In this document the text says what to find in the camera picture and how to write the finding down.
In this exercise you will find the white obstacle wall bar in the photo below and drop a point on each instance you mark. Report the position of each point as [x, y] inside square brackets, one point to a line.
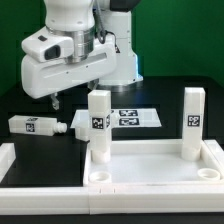
[99, 200]

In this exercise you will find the white right wall block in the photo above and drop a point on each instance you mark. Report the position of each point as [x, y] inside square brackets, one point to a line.
[217, 152]

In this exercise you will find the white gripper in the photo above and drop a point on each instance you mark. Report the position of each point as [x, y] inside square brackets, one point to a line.
[42, 79]

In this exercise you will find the white wall block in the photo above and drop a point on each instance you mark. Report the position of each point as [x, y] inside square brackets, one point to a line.
[7, 157]
[217, 152]

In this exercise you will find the white desk top tray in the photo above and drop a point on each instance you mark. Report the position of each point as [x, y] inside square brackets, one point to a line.
[149, 162]

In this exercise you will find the white left wall block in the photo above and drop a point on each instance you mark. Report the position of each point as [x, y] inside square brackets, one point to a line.
[7, 157]

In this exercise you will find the white marker sheet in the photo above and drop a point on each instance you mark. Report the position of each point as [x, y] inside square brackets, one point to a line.
[143, 117]

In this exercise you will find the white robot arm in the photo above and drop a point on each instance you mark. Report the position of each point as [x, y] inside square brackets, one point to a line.
[82, 41]

